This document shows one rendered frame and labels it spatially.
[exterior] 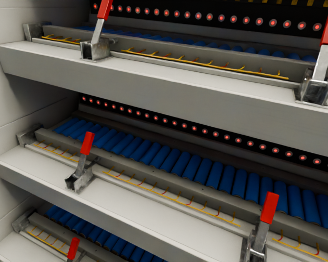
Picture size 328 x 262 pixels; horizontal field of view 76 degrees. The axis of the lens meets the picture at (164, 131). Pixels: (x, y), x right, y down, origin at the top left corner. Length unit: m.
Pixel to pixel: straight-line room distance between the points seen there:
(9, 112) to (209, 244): 0.40
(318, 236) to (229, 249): 0.11
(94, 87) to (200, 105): 0.15
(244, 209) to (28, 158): 0.37
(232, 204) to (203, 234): 0.06
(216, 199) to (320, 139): 0.15
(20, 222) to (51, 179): 0.19
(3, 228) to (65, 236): 0.13
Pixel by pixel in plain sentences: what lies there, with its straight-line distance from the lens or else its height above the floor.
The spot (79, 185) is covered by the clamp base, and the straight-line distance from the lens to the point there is 0.36.
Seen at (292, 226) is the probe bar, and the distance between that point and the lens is 0.34.
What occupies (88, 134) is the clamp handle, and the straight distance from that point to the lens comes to 0.35.
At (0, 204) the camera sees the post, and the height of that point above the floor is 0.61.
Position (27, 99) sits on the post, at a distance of 0.49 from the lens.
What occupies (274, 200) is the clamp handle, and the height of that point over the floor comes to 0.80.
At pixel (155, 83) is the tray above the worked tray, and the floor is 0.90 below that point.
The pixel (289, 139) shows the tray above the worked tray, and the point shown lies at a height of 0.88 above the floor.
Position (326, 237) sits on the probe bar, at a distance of 0.35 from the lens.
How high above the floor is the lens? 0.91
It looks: 12 degrees down
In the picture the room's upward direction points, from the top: 12 degrees clockwise
